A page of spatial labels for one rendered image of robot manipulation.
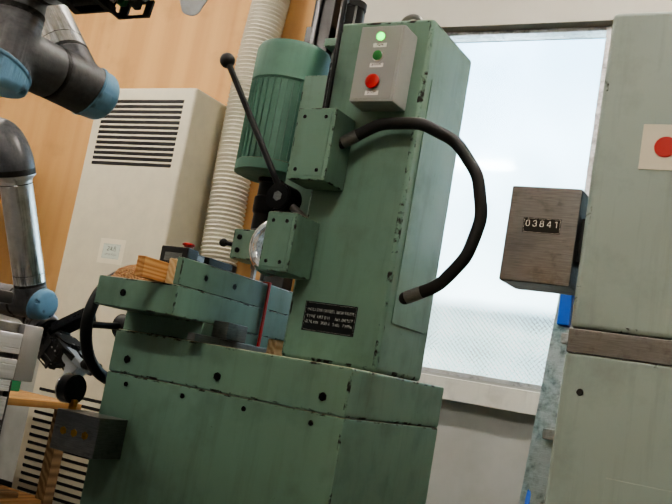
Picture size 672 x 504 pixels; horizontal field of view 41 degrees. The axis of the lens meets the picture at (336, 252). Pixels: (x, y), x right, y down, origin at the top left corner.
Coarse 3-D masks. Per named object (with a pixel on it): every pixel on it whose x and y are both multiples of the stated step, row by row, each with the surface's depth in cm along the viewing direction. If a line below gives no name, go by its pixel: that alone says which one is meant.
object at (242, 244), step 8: (240, 232) 201; (248, 232) 200; (240, 240) 201; (248, 240) 200; (232, 248) 201; (240, 248) 200; (248, 248) 199; (232, 256) 201; (240, 256) 200; (248, 256) 199
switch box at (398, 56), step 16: (368, 32) 179; (384, 32) 177; (400, 32) 175; (368, 48) 178; (384, 48) 176; (400, 48) 175; (368, 64) 177; (384, 64) 176; (400, 64) 174; (384, 80) 175; (400, 80) 175; (352, 96) 178; (368, 96) 176; (384, 96) 174; (400, 96) 176
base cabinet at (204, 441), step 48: (144, 384) 181; (144, 432) 179; (192, 432) 173; (240, 432) 168; (288, 432) 163; (336, 432) 158; (384, 432) 173; (432, 432) 193; (96, 480) 182; (144, 480) 176; (192, 480) 171; (240, 480) 166; (288, 480) 161; (336, 480) 158; (384, 480) 174
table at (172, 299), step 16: (112, 288) 180; (128, 288) 178; (144, 288) 176; (160, 288) 174; (176, 288) 172; (112, 304) 179; (128, 304) 177; (144, 304) 175; (160, 304) 173; (176, 304) 172; (192, 304) 176; (208, 304) 181; (224, 304) 186; (240, 304) 190; (192, 320) 179; (208, 320) 181; (224, 320) 186; (240, 320) 191; (256, 320) 196; (272, 320) 201; (272, 336) 202
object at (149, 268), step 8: (144, 256) 169; (136, 264) 170; (144, 264) 169; (152, 264) 171; (160, 264) 173; (168, 264) 175; (136, 272) 169; (144, 272) 169; (152, 272) 171; (160, 272) 173; (152, 280) 173; (160, 280) 173
